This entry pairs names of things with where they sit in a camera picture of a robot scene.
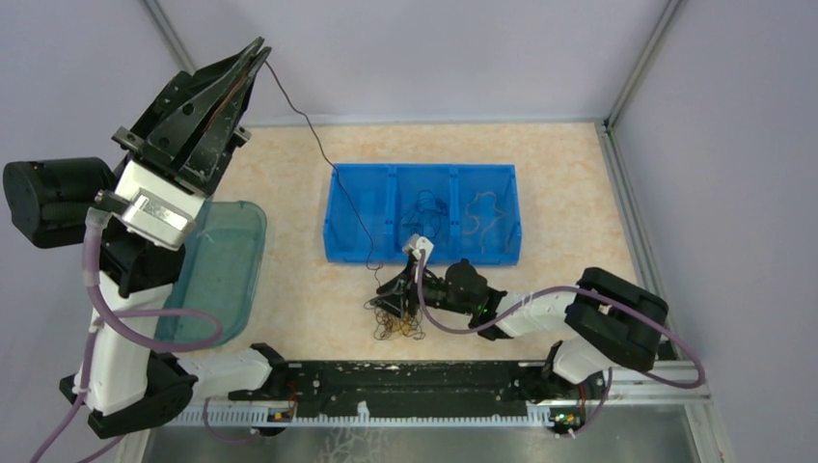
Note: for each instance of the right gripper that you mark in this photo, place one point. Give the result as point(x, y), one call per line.
point(393, 291)

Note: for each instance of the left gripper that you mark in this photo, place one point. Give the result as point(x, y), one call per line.
point(223, 88)

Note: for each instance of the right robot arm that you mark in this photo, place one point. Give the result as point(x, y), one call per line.
point(613, 322)

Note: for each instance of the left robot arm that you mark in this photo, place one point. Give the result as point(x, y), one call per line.
point(128, 379)

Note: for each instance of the blue three-compartment bin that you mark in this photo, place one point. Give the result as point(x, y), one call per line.
point(468, 211)

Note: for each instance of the teal transparent plastic tray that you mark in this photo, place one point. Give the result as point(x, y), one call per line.
point(220, 272)

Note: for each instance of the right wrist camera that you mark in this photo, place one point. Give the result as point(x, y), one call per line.
point(418, 248)

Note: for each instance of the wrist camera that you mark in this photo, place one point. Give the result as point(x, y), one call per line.
point(151, 206)
point(418, 248)

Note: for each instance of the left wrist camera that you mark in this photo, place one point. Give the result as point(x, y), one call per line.
point(151, 206)

